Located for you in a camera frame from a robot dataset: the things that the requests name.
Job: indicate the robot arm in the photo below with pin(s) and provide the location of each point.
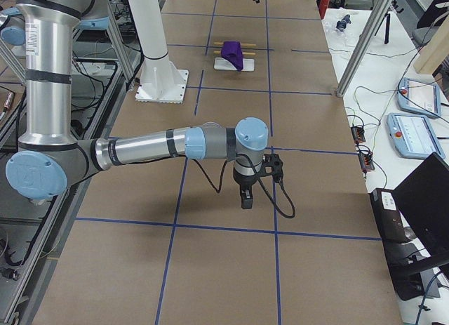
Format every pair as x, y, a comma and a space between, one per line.
50, 159

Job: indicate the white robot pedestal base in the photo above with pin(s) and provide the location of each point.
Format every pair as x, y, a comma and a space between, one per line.
160, 80

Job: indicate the black laptop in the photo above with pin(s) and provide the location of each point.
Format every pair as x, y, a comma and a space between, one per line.
422, 200

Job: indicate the teach pendant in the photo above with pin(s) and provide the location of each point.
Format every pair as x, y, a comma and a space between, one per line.
419, 97
412, 136

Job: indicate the wooden rack rod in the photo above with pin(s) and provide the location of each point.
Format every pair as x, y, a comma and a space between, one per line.
243, 53
246, 45

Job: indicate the aluminium frame post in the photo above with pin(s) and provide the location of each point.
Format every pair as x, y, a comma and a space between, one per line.
373, 23

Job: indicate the wooden rack rod outer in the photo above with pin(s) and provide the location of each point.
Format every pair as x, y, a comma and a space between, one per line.
246, 45

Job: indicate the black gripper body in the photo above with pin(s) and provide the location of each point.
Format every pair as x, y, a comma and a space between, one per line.
244, 181

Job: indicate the teach pendant near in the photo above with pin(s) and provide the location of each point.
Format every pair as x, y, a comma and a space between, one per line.
412, 136

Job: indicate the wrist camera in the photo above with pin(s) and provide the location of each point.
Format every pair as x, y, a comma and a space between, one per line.
272, 165

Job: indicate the purple towel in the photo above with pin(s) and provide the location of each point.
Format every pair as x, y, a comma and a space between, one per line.
232, 52

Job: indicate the white towel rack base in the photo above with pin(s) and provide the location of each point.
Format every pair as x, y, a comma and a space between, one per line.
225, 65

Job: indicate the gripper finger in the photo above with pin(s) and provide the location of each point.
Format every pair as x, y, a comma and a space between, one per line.
246, 200

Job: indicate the wooden rack rod inner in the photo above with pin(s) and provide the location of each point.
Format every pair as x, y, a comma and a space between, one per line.
243, 53

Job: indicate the teach pendant far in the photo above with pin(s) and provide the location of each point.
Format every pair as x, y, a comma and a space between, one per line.
419, 97

